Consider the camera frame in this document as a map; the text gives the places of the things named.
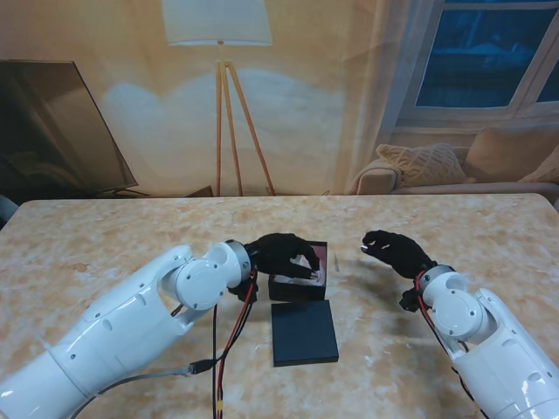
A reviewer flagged red black left arm cable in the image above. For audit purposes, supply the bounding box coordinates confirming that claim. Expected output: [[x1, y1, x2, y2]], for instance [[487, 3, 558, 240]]
[[211, 268, 259, 419]]

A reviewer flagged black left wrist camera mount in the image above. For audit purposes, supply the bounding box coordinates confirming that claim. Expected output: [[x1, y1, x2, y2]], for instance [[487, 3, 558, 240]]
[[229, 278, 259, 302]]

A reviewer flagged white framed window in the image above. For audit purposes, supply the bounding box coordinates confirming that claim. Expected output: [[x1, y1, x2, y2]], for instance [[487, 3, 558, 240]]
[[395, 0, 559, 132]]

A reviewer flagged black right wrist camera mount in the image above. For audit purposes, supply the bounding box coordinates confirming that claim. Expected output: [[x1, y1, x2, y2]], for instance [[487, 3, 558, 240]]
[[399, 287, 420, 312]]

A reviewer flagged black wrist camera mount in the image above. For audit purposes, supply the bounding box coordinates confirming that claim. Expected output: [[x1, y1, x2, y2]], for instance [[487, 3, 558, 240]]
[[229, 278, 259, 302], [399, 287, 420, 312]]

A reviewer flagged black gift box lid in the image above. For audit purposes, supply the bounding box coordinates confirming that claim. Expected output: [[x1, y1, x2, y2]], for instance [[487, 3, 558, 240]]
[[270, 299, 341, 368]]

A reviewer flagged tripod floor lamp white shade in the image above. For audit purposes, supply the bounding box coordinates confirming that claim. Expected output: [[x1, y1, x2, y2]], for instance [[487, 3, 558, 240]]
[[161, 0, 277, 197]]

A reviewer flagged beige sofa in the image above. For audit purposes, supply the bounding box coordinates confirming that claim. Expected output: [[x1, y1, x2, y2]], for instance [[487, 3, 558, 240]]
[[349, 146, 559, 196]]

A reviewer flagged grey cable with black plug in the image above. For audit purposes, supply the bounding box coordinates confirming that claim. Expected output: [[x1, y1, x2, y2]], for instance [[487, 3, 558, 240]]
[[65, 360, 215, 419]]

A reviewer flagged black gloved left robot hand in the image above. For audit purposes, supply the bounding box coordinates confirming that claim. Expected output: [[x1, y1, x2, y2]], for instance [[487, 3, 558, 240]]
[[245, 232, 322, 280]]

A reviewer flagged dark grey chair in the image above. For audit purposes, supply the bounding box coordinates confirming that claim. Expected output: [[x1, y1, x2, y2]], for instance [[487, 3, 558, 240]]
[[0, 193, 19, 230]]

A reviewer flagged plain beige pillow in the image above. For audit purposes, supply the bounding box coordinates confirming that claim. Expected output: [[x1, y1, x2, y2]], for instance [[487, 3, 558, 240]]
[[463, 126, 559, 183]]

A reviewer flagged dark flat television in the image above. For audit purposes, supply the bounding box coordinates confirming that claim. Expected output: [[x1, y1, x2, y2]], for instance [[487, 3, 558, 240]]
[[0, 59, 140, 197]]

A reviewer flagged red black right arm cable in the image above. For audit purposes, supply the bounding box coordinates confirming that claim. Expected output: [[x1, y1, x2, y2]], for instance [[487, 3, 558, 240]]
[[414, 270, 490, 419]]

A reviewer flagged sheer cream curtain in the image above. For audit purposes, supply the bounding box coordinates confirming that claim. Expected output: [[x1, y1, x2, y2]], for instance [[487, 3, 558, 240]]
[[335, 0, 442, 196]]

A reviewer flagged red black arm cable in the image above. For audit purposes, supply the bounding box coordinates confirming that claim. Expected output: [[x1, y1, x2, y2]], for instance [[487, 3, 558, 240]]
[[211, 268, 259, 419], [414, 270, 490, 419]]

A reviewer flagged white plastic bag orange logo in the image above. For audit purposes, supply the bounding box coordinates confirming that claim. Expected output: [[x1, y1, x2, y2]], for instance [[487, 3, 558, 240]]
[[273, 255, 327, 287]]

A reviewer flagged black gift box pink inside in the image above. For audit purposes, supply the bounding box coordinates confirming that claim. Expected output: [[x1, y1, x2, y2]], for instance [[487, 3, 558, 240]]
[[266, 238, 328, 302]]

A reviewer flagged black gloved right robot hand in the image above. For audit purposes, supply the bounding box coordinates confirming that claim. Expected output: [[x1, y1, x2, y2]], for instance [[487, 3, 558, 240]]
[[361, 230, 438, 280]]

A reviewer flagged cream knitted pillow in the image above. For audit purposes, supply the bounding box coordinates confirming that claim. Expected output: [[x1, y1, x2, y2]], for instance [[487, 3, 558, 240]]
[[376, 142, 468, 187], [518, 146, 559, 184]]

